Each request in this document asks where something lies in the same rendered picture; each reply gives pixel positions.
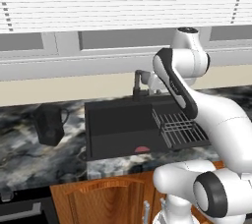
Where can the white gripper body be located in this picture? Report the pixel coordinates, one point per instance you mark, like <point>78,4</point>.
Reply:
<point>153,81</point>

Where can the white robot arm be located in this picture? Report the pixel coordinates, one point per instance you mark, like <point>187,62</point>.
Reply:
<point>226,126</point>

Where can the black sink faucet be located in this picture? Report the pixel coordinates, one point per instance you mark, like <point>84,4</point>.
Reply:
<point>136,84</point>

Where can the black sink basin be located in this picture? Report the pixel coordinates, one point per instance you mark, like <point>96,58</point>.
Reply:
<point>114,126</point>

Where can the black jug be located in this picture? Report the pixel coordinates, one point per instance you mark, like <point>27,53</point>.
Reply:
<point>48,124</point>

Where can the red round sponge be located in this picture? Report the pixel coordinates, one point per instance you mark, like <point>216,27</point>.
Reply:
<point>142,150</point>

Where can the black dishwasher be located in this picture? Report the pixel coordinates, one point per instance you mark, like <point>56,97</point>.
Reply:
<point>23,210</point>

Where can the white window frame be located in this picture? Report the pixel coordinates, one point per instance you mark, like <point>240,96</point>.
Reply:
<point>65,61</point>

